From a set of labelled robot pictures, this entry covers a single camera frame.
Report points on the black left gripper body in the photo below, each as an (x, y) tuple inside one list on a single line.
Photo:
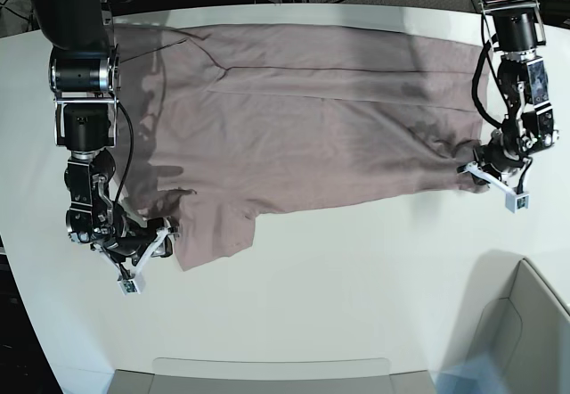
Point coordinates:
[(496, 161)]

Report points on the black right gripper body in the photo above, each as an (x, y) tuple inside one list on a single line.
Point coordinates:
[(137, 238)]

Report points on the mauve pink T-shirt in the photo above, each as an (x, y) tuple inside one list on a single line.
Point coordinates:
[(229, 122)]

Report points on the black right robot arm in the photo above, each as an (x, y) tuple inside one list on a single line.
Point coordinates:
[(83, 75)]

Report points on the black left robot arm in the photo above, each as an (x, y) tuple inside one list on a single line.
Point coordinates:
[(514, 29)]

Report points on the grey tray at bottom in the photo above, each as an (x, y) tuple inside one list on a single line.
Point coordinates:
[(176, 375)]

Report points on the grey bin at right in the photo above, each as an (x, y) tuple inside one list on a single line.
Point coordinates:
[(521, 343)]

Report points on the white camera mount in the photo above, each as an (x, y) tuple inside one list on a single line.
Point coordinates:
[(130, 280), (512, 185)]

